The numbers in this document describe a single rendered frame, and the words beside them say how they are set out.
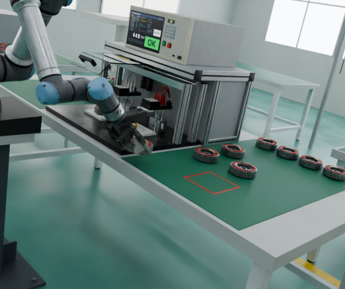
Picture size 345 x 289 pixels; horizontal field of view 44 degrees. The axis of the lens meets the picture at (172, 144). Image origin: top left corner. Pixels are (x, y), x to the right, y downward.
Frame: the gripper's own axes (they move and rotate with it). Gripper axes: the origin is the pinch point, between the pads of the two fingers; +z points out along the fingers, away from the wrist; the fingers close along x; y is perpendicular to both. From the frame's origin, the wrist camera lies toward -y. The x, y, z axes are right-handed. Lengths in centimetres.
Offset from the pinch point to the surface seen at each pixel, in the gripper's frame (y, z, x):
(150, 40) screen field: -48, -5, -41
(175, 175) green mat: -0.2, 8.4, 16.5
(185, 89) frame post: -35.1, 3.7, -8.7
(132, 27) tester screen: -51, -8, -56
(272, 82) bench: -228, 212, -136
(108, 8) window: -268, 211, -494
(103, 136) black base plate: 3.4, 3.9, -23.8
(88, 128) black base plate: 3.5, 4.1, -35.4
